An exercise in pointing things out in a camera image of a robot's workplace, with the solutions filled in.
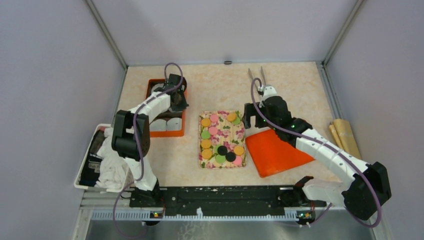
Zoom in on orange cookie box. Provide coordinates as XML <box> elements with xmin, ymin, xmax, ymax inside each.
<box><xmin>146</xmin><ymin>78</ymin><xmax>187</xmax><ymax>138</ymax></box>

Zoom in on pink cookie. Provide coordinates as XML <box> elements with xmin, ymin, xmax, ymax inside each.
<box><xmin>232</xmin><ymin>155</ymin><xmax>243</xmax><ymax>166</ymax></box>
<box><xmin>209</xmin><ymin>114</ymin><xmax>219</xmax><ymax>123</ymax></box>
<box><xmin>208</xmin><ymin>126</ymin><xmax>218</xmax><ymax>136</ymax></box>

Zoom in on metal tongs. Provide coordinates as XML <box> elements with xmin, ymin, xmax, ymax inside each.
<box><xmin>247</xmin><ymin>66</ymin><xmax>268</xmax><ymax>89</ymax></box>

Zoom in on floral tray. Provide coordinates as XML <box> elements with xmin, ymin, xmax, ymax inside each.
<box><xmin>198</xmin><ymin>110</ymin><xmax>248</xmax><ymax>170</ymax></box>

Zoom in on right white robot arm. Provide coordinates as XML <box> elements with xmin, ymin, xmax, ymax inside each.
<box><xmin>242</xmin><ymin>85</ymin><xmax>392</xmax><ymax>221</ymax></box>

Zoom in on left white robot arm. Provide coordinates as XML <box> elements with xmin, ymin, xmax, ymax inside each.
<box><xmin>111</xmin><ymin>74</ymin><xmax>189</xmax><ymax>207</ymax></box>

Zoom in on orange cookie top left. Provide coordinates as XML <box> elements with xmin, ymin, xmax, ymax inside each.
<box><xmin>200</xmin><ymin>118</ymin><xmax>211</xmax><ymax>128</ymax></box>

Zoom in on orange cookie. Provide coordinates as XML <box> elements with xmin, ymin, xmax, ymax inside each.
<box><xmin>200</xmin><ymin>118</ymin><xmax>211</xmax><ymax>128</ymax></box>
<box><xmin>233</xmin><ymin>145</ymin><xmax>245</xmax><ymax>156</ymax></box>
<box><xmin>226</xmin><ymin>112</ymin><xmax>237</xmax><ymax>122</ymax></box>
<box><xmin>201</xmin><ymin>148</ymin><xmax>214</xmax><ymax>160</ymax></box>

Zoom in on green cookie top right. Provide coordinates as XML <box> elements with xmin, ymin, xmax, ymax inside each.
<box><xmin>232</xmin><ymin>116</ymin><xmax>241</xmax><ymax>125</ymax></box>

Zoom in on green cookie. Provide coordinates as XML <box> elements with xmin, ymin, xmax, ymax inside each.
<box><xmin>232</xmin><ymin>116</ymin><xmax>241</xmax><ymax>125</ymax></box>
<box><xmin>200</xmin><ymin>130</ymin><xmax>211</xmax><ymax>140</ymax></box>
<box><xmin>215</xmin><ymin>154</ymin><xmax>226</xmax><ymax>165</ymax></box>

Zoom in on green cookie left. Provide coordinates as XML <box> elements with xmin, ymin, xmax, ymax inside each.
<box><xmin>200</xmin><ymin>130</ymin><xmax>211</xmax><ymax>140</ymax></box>

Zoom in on orange cookie top right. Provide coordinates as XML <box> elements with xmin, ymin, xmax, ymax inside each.
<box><xmin>226</xmin><ymin>112</ymin><xmax>237</xmax><ymax>122</ymax></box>

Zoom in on orange box lid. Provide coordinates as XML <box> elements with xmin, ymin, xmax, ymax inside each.
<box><xmin>245</xmin><ymin>130</ymin><xmax>314</xmax><ymax>178</ymax></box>

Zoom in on orange cookie mid left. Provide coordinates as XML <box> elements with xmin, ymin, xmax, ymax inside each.
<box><xmin>200</xmin><ymin>139</ymin><xmax>212</xmax><ymax>149</ymax></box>

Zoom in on orange cookie lower left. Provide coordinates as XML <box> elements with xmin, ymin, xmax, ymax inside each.
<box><xmin>201</xmin><ymin>148</ymin><xmax>214</xmax><ymax>160</ymax></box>

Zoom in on pink cookie bottom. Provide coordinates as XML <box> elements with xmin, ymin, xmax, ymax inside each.
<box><xmin>232</xmin><ymin>155</ymin><xmax>243</xmax><ymax>166</ymax></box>

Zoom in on black cookie lower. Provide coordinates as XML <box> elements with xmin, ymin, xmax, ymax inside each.
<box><xmin>225</xmin><ymin>152</ymin><xmax>237</xmax><ymax>163</ymax></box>

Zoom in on tan paper roll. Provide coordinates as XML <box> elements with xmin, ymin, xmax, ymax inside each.
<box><xmin>328</xmin><ymin>118</ymin><xmax>362</xmax><ymax>159</ymax></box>

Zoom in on green cookie bottom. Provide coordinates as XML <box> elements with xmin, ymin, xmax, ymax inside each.
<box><xmin>215</xmin><ymin>154</ymin><xmax>226</xmax><ymax>165</ymax></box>

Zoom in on white cloth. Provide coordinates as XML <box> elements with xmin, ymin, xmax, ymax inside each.
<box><xmin>95</xmin><ymin>127</ymin><xmax>129</xmax><ymax>193</ymax></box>

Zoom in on white perforated basket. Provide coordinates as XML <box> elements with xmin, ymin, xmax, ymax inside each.
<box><xmin>74</xmin><ymin>123</ymin><xmax>134</xmax><ymax>193</ymax></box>

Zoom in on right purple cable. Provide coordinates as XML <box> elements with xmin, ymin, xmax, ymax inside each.
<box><xmin>250</xmin><ymin>77</ymin><xmax>382</xmax><ymax>229</ymax></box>

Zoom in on purple cable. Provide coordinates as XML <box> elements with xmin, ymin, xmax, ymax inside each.
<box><xmin>250</xmin><ymin>77</ymin><xmax>382</xmax><ymax>229</ymax></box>
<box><xmin>112</xmin><ymin>62</ymin><xmax>185</xmax><ymax>239</ymax></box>

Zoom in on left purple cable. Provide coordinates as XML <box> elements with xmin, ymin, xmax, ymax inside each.
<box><xmin>112</xmin><ymin>62</ymin><xmax>185</xmax><ymax>239</ymax></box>

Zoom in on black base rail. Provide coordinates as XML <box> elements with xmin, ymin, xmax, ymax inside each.
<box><xmin>129</xmin><ymin>185</ymin><xmax>327</xmax><ymax>217</ymax></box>

